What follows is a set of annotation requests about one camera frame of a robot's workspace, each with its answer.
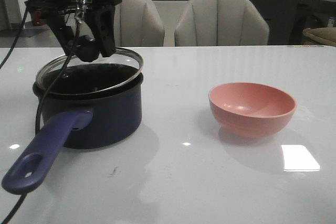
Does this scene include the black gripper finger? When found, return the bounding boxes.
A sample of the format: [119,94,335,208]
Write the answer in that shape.
[88,6,115,57]
[47,14,75,55]

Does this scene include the glass lid blue knob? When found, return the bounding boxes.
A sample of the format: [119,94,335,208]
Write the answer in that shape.
[35,34,144,97]

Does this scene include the beige cushion seat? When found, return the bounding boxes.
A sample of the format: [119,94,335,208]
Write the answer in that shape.
[302,27,335,47]

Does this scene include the dark blue saucepan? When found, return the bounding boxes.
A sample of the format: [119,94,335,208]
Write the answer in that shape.
[2,74,143,195]

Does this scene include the left grey upholstered chair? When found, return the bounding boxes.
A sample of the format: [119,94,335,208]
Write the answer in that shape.
[114,0,165,47]

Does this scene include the grey upholstered chair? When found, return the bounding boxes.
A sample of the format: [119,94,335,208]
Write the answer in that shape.
[174,0,269,47]
[114,0,165,47]

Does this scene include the pink plastic bowl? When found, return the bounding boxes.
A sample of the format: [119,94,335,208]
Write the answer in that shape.
[208,82,297,138]

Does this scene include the right grey upholstered chair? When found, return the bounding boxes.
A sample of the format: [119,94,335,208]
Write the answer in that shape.
[174,0,269,47]

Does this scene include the black cable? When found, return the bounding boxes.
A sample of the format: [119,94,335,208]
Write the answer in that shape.
[0,0,85,224]

